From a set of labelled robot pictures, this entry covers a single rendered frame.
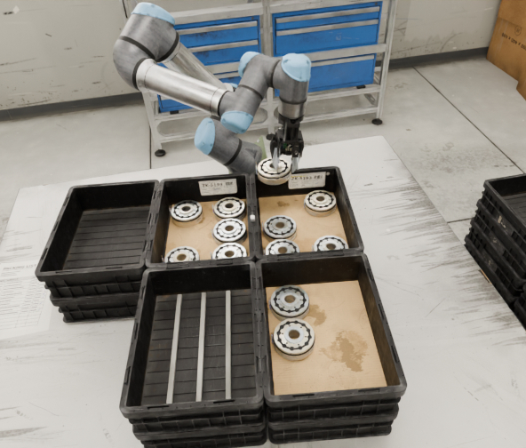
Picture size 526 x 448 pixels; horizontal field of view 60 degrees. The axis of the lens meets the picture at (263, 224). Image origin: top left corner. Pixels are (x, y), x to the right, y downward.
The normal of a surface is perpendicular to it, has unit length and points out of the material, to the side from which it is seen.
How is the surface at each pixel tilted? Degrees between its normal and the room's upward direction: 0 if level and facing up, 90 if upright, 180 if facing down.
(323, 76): 90
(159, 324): 0
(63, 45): 90
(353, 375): 0
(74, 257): 0
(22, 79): 90
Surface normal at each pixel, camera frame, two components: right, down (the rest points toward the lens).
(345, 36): 0.18, 0.65
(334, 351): -0.05, -0.73
